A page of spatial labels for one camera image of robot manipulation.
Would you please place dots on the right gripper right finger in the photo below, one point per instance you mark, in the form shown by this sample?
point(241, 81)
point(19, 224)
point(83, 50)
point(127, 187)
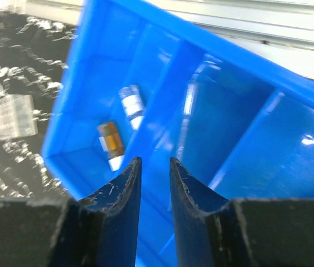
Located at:
point(209, 229)

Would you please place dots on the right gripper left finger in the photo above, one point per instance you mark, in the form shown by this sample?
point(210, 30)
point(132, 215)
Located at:
point(102, 228)

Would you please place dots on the orange capped vial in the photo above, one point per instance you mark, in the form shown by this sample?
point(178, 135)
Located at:
point(112, 145)

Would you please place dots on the white capped tube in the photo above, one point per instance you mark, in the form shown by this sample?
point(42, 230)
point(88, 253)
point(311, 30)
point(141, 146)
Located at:
point(132, 104)

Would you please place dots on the clear test tube rack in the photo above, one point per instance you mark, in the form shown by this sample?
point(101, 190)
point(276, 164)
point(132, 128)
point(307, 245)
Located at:
point(16, 117)

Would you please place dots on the blue compartment tray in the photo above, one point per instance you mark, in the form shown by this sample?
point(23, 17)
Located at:
point(242, 125)

